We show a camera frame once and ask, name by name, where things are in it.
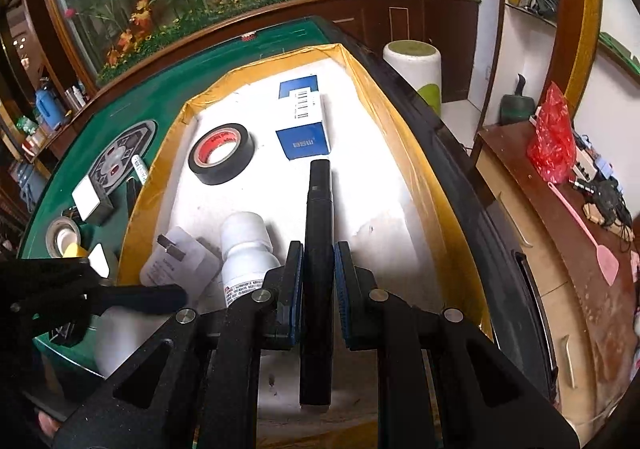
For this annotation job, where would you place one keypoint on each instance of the white green-topped stool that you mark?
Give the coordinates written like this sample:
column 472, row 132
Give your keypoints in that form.
column 410, row 74

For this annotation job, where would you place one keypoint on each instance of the thin black rod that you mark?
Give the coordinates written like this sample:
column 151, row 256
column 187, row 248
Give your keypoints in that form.
column 133, row 199

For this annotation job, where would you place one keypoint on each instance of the white spray bottle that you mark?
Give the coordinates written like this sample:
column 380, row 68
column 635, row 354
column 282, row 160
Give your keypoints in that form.
column 79, row 96

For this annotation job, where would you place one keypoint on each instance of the dark green jug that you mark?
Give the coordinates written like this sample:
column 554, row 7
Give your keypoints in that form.
column 517, row 106

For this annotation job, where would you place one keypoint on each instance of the white plastic bottle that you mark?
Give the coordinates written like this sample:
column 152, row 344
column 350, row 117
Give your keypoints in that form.
column 245, row 239

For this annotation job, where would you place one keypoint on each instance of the blue thermos jug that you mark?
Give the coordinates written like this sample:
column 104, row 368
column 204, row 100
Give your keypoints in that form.
column 47, row 104

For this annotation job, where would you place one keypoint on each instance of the blue white carton box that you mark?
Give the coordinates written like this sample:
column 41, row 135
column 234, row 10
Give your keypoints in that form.
column 305, row 139

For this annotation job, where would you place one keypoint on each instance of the white flat card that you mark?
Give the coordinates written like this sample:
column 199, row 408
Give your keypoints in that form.
column 102, row 260

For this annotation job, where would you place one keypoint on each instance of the black marker pen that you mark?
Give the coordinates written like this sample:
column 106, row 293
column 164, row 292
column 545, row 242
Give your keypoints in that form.
column 317, row 209

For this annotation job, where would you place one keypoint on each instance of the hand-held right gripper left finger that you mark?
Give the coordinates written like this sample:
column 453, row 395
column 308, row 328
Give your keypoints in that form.
column 296, row 289

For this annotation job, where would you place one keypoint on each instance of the wooden sideboard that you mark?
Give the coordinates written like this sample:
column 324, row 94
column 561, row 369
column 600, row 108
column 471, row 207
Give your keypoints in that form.
column 575, row 329

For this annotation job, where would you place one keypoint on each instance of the grey tape roll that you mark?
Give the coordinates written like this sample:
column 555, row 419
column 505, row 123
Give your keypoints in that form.
column 52, row 234

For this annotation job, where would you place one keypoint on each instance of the grey blue water jug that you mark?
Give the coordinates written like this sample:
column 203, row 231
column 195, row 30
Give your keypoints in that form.
column 27, row 181

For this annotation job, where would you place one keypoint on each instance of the grey table control panel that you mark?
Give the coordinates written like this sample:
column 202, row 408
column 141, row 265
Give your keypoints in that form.
column 125, row 144

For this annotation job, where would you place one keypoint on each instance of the white charger plug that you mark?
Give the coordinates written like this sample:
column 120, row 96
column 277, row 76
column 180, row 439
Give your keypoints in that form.
column 175, row 269

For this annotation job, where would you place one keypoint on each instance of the wooden corner cabinet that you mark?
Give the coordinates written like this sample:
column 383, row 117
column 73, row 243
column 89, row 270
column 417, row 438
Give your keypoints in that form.
column 435, row 44

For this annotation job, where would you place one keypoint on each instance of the white marker pen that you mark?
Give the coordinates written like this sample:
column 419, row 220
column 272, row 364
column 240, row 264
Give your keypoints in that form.
column 139, row 169

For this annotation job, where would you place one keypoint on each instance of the green flat board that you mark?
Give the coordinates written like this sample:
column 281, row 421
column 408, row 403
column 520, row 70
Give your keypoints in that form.
column 620, row 49

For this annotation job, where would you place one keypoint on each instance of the red plastic bag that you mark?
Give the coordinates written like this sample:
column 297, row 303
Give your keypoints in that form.
column 550, row 139

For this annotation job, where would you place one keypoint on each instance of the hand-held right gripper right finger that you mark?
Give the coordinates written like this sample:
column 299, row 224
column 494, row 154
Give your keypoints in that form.
column 342, row 289

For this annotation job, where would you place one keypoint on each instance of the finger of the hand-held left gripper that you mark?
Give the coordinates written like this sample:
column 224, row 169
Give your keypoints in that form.
column 150, row 299
column 45, row 274

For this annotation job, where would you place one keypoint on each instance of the pink fly swatter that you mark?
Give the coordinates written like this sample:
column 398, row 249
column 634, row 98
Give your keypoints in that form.
column 607, row 264

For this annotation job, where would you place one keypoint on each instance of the white black small box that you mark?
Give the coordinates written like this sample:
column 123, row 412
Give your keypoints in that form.
column 90, row 196

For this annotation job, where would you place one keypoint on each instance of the small yellow object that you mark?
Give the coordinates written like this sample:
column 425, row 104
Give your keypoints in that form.
column 74, row 251

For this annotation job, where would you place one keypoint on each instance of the white power strip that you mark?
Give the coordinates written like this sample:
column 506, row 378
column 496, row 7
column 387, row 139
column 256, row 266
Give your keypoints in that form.
column 587, row 161

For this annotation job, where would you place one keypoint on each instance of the white yellow-taped foam tray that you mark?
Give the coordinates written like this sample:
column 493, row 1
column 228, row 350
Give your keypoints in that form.
column 380, row 209

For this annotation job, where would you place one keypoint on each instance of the black electrical tape roll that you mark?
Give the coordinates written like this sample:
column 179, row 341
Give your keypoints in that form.
column 240, row 165

